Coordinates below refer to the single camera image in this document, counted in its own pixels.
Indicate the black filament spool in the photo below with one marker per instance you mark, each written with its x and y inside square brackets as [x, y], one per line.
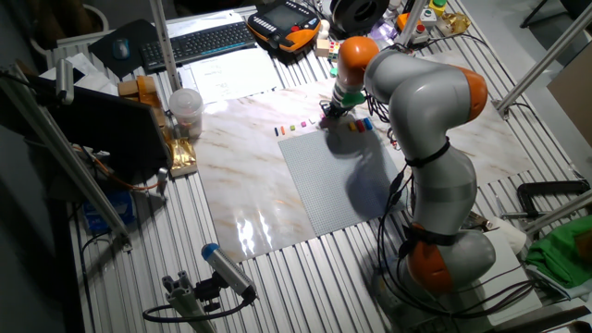
[356, 14]

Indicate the aluminium frame beam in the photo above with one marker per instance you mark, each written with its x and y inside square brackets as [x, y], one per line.
[69, 162]
[559, 210]

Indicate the printed paper sheet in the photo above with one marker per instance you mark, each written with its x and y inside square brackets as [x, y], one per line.
[231, 76]

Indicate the plain white paper sheet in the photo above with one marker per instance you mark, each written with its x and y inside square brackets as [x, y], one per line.
[203, 20]

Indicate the brown cardboard panel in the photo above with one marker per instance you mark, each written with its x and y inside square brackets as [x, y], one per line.
[575, 92]

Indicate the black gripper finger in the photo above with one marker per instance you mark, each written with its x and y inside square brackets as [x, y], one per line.
[333, 121]
[324, 121]

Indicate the blue long Lego brick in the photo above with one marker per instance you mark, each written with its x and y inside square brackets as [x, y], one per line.
[368, 123]

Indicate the short aluminium profile stand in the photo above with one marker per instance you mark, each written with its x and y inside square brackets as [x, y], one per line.
[185, 300]

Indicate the crumpled white paper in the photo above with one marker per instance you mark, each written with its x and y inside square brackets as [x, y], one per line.
[92, 74]

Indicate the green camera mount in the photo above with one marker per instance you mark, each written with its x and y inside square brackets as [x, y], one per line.
[353, 99]

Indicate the yellow Lego brick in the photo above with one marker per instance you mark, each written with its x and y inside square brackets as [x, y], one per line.
[352, 126]

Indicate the red long Lego brick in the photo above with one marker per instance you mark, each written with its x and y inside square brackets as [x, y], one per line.
[360, 126]

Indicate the grey Lego baseplate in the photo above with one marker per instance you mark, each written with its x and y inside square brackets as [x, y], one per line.
[314, 185]

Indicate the grey box red button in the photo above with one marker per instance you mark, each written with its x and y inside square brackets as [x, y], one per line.
[420, 33]

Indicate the black keyboard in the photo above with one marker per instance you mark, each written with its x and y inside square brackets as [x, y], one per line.
[199, 44]

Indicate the pale purple plastic object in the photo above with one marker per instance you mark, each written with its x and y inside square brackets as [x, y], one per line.
[384, 31]

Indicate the yellow box green button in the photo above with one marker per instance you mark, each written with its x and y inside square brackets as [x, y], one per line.
[437, 7]

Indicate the Rubik's cube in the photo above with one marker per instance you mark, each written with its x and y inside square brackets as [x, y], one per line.
[333, 50]

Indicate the translucent plastic cup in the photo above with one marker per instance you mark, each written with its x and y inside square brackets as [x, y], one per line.
[186, 111]

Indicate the black and orange teach pendant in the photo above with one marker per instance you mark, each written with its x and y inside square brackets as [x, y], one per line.
[282, 23]

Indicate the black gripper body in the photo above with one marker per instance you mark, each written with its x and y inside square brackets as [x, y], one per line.
[333, 110]

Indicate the silver and orange robot arm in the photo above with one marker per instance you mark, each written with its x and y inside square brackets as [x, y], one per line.
[430, 97]

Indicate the black monitor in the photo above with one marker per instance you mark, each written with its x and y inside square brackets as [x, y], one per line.
[115, 129]

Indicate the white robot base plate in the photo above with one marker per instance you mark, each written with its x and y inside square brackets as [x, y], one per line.
[513, 287]

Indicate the wooden cube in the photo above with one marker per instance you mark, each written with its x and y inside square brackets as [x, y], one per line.
[322, 47]

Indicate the marble pattern board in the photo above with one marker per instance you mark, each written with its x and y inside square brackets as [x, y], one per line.
[240, 185]

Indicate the white rag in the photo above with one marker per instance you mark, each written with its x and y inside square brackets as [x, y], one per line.
[511, 236]

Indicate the orange plastic object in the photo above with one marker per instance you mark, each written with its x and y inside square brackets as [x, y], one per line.
[402, 20]

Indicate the crumpled gold wrapper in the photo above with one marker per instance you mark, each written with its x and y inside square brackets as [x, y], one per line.
[453, 23]

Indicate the blue box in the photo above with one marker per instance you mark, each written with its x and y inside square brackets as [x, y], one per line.
[108, 213]

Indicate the silver camera blue cap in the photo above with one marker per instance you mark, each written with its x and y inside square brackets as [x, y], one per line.
[226, 270]

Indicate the aluminium frame post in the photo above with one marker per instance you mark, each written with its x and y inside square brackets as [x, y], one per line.
[414, 18]
[541, 62]
[164, 46]

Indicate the gold foil packet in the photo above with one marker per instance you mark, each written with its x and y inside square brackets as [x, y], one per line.
[182, 157]

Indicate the dark computer mouse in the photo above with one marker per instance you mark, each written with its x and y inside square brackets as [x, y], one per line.
[121, 48]

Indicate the brown cardboard box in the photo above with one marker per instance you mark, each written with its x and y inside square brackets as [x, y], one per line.
[128, 88]

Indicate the silver depth camera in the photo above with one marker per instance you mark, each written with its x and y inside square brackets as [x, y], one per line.
[65, 81]

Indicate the black mouse pad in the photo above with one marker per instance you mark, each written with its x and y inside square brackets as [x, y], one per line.
[102, 60]

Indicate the white box green button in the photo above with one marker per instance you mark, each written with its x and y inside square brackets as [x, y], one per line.
[428, 16]

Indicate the green cloth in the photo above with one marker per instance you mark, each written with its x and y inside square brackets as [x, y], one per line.
[559, 254]

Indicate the black clamp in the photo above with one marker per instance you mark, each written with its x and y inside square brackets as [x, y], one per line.
[525, 199]

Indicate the white round figure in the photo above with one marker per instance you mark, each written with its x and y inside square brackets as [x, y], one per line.
[324, 28]

